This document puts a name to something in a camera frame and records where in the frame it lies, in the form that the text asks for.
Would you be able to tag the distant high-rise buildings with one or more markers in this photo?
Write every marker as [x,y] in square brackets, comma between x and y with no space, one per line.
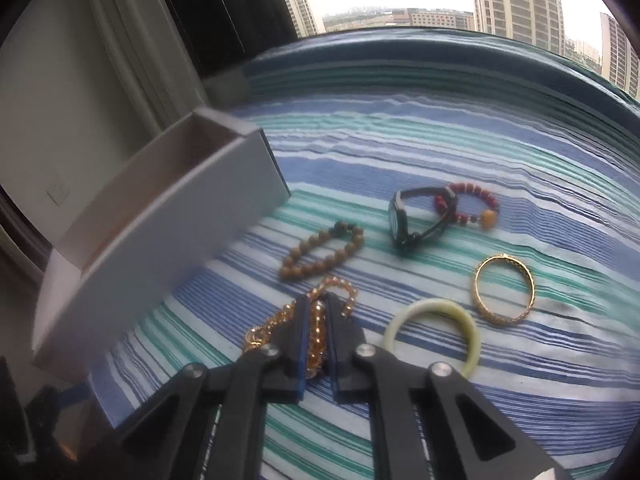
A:
[515,0]

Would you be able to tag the gold bangle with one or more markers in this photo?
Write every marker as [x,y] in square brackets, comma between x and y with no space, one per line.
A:
[482,307]

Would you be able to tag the white window sill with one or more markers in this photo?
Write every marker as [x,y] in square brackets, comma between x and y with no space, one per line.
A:
[227,87]

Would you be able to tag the dark window frame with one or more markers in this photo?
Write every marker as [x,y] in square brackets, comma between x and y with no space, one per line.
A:
[235,5]

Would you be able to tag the white wall socket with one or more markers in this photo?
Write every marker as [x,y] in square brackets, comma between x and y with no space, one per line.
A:
[57,193]

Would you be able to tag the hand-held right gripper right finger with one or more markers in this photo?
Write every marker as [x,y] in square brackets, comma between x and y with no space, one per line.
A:
[336,360]

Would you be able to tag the black wristwatch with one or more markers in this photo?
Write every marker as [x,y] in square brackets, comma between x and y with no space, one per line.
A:
[397,220]

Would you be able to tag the white curtain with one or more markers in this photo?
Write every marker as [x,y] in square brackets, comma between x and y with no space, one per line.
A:
[130,35]

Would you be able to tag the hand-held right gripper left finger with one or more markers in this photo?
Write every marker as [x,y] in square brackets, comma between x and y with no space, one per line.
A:
[300,360]

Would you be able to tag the pale green jade bangle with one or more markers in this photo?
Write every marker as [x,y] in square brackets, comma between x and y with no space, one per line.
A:
[430,305]

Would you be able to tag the blue green striped bed sheet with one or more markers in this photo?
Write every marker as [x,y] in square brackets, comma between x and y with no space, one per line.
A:
[400,125]

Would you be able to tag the white cardboard box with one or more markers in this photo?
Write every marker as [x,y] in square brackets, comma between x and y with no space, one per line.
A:
[175,220]

